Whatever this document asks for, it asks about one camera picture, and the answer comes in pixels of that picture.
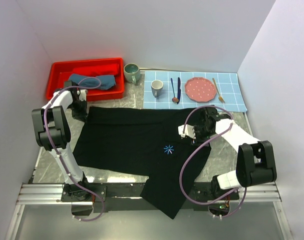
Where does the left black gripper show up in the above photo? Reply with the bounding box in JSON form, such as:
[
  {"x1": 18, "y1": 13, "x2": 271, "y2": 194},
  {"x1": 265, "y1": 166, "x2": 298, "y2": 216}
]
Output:
[{"x1": 68, "y1": 99, "x2": 88, "y2": 123}]

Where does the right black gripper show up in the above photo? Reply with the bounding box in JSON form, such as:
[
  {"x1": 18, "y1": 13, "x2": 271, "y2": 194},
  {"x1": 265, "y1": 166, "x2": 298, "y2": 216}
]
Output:
[{"x1": 190, "y1": 125, "x2": 214, "y2": 147}]

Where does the black t shirt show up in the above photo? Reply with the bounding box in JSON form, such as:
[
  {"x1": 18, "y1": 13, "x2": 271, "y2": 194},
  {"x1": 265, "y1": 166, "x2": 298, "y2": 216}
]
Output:
[{"x1": 73, "y1": 106, "x2": 212, "y2": 220}]

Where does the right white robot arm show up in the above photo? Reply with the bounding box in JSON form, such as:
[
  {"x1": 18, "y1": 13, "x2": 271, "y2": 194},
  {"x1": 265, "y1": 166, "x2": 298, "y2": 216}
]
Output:
[{"x1": 192, "y1": 107, "x2": 277, "y2": 199}]

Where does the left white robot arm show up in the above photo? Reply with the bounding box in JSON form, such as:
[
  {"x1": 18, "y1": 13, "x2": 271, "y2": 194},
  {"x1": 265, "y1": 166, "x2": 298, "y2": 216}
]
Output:
[{"x1": 32, "y1": 81, "x2": 91, "y2": 201}]

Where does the blue rolled t shirt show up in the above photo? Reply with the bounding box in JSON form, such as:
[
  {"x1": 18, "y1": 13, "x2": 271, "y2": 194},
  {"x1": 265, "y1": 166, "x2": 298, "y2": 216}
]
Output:
[{"x1": 68, "y1": 73, "x2": 116, "y2": 91}]

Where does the pink dotted plate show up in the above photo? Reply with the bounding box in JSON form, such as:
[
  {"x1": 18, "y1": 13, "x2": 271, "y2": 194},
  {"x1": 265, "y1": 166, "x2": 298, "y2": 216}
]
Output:
[{"x1": 184, "y1": 77, "x2": 217, "y2": 103}]

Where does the red plastic bin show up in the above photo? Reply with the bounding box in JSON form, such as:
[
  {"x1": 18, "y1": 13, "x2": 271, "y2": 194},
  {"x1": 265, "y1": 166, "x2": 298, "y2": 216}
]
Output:
[{"x1": 45, "y1": 58, "x2": 125, "y2": 102}]

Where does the blue grid placemat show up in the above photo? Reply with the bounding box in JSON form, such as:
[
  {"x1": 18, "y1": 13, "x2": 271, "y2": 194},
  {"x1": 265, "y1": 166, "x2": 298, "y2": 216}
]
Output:
[{"x1": 143, "y1": 70, "x2": 247, "y2": 113}]

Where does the green ceramic mug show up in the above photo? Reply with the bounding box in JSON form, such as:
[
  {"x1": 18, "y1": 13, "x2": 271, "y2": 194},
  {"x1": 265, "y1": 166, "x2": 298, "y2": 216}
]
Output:
[{"x1": 123, "y1": 63, "x2": 141, "y2": 85}]

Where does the grey white mug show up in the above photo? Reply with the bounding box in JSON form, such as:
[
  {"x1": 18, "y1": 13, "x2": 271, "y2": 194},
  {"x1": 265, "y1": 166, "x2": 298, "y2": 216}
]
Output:
[{"x1": 151, "y1": 79, "x2": 164, "y2": 98}]

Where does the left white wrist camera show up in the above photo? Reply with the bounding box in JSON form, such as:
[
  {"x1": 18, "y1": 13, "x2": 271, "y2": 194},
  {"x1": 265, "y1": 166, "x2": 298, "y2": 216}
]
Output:
[{"x1": 77, "y1": 89, "x2": 88, "y2": 101}]

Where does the blue handled spoon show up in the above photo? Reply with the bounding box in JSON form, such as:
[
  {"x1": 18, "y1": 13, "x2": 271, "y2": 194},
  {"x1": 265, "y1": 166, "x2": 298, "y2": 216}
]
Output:
[{"x1": 170, "y1": 78, "x2": 180, "y2": 104}]

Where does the blue handled knife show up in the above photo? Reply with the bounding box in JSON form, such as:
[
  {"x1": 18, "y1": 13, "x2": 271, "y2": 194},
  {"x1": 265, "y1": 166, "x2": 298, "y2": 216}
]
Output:
[{"x1": 177, "y1": 77, "x2": 181, "y2": 102}]

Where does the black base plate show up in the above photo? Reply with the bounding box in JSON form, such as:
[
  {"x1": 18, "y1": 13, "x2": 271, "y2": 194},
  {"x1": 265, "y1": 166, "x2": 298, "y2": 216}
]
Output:
[{"x1": 60, "y1": 181, "x2": 240, "y2": 217}]

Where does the aluminium rail frame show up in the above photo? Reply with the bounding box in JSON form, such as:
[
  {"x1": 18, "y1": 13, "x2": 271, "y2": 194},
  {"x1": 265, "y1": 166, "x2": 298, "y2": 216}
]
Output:
[{"x1": 4, "y1": 104, "x2": 295, "y2": 240}]

